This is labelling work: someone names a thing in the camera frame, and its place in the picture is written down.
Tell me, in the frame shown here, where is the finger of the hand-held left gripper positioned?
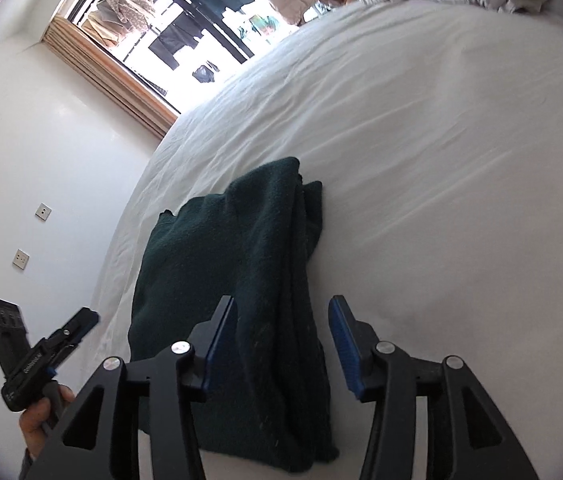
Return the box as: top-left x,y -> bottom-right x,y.
44,308 -> 100,357

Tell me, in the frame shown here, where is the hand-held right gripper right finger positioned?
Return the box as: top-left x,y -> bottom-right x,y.
328,295 -> 540,480

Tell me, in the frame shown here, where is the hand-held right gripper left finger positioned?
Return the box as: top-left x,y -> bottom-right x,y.
32,295 -> 236,480

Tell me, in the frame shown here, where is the dark green fleece garment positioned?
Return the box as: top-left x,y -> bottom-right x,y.
129,156 -> 341,474

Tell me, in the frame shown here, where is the person's left hand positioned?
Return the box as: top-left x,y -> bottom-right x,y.
19,383 -> 76,461

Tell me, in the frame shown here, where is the bed with white sheet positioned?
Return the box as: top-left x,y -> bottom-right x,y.
84,0 -> 563,480

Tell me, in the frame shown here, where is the beige curtain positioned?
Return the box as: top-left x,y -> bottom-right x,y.
42,16 -> 179,140

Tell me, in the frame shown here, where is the small dark hanging cloth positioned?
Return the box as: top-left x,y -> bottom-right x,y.
192,62 -> 219,84

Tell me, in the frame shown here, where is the hanging dark garment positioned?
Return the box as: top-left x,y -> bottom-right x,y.
148,14 -> 208,69

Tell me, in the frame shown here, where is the hanging floral garment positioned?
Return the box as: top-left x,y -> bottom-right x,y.
86,0 -> 157,47

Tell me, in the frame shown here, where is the black framed window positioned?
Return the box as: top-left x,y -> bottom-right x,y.
69,0 -> 303,114

